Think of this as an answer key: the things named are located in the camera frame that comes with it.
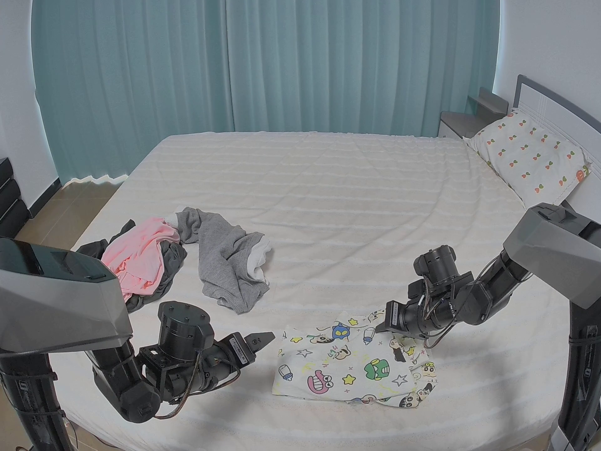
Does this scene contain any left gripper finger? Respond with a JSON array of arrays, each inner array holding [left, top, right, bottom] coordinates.
[[245, 331, 276, 352]]

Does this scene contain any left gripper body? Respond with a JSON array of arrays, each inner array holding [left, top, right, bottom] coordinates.
[[195, 332, 258, 391]]

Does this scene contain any grey bedside table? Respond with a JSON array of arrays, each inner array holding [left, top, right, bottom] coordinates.
[[439, 86, 510, 141]]

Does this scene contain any grey garment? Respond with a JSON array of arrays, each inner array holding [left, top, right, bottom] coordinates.
[[164, 206, 274, 315]]

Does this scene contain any dark grey chest of drawers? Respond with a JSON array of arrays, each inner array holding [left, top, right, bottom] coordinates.
[[0, 157, 31, 239]]

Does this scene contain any bed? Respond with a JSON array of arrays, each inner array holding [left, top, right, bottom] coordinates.
[[0, 74, 601, 451]]

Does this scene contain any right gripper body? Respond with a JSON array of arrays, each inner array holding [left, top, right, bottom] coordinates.
[[383, 300, 430, 337]]

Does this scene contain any white printed pillow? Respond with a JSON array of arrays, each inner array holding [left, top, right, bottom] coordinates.
[[462, 107, 593, 208]]

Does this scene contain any white printed pyjama top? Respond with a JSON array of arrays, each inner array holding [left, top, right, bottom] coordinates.
[[271, 309, 442, 410]]

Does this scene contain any blue-green curtain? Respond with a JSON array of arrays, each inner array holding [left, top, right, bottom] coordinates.
[[30, 0, 501, 186]]

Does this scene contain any black garment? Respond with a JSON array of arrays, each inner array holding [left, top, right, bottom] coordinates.
[[75, 219, 188, 314]]

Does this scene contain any black cable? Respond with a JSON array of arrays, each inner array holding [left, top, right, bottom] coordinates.
[[423, 322, 458, 349]]

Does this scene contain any pink garment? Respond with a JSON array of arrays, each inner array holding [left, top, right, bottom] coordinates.
[[101, 218, 181, 300]]

